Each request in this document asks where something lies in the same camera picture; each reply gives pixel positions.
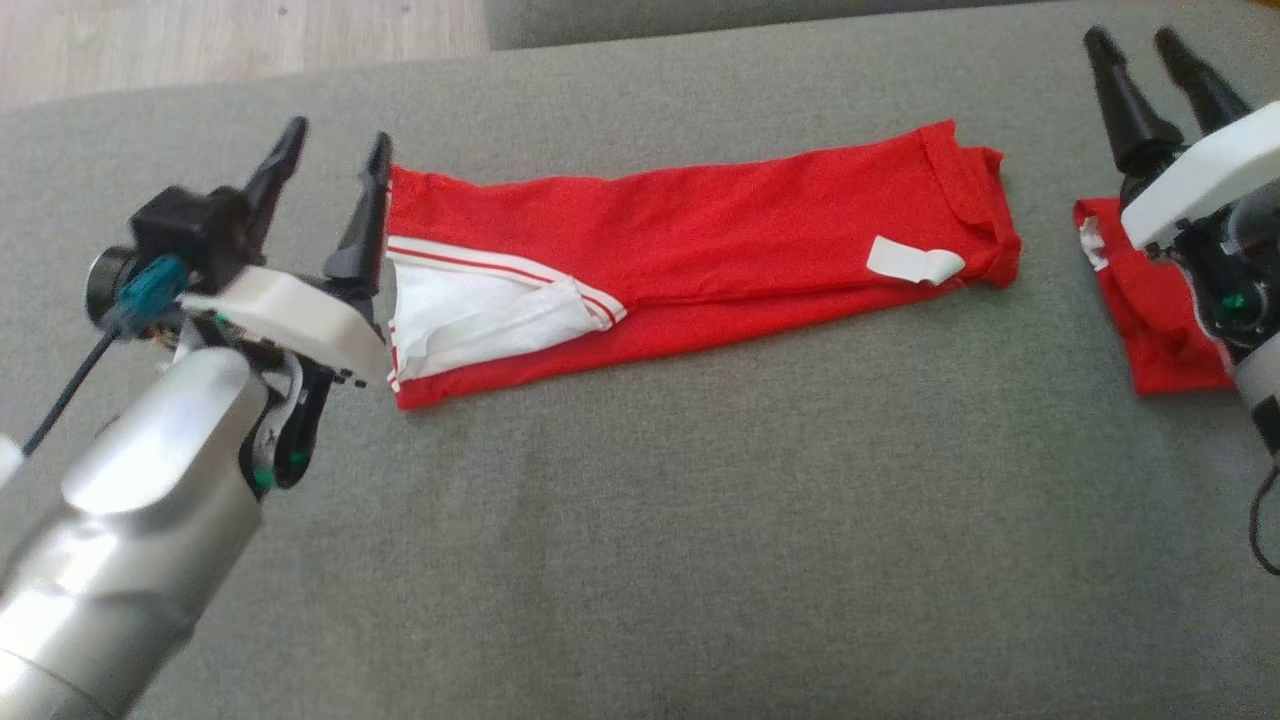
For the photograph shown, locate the red basketball shorts white stripe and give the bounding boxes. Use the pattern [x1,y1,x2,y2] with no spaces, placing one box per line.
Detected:
[1072,196,1237,397]

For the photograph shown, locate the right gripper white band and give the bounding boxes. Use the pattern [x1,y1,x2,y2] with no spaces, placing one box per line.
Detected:
[1082,26,1280,367]

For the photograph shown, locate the large grey sofa chaise seat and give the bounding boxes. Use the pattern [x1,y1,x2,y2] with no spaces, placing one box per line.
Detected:
[0,0,1280,720]

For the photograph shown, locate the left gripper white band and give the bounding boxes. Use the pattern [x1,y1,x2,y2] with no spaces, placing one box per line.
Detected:
[180,116,394,497]

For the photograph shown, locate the red basketball jersey white sleeves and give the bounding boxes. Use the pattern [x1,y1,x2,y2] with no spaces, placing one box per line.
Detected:
[384,119,1024,412]

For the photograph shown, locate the grey sofa backrest cushion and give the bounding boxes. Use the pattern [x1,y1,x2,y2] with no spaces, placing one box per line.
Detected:
[482,0,1053,52]

